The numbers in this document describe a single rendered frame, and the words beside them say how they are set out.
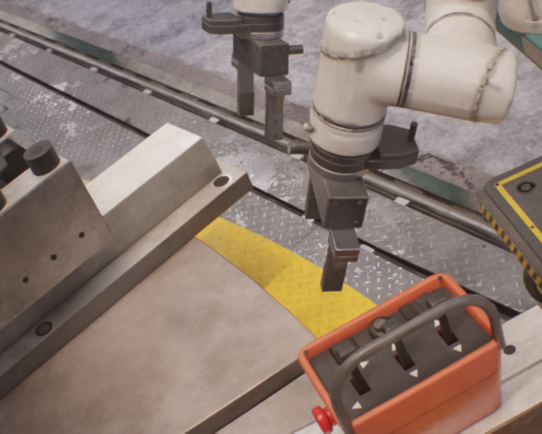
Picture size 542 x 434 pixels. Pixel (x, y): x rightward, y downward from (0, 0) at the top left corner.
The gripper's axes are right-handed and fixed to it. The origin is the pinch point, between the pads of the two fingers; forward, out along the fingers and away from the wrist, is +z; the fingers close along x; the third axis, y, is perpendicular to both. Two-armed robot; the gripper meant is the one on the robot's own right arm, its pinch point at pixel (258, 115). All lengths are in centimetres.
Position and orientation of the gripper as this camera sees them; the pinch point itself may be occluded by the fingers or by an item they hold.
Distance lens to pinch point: 149.8
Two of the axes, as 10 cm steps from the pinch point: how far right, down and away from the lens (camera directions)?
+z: -0.2, 9.2, 3.9
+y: 9.3, -1.3, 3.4
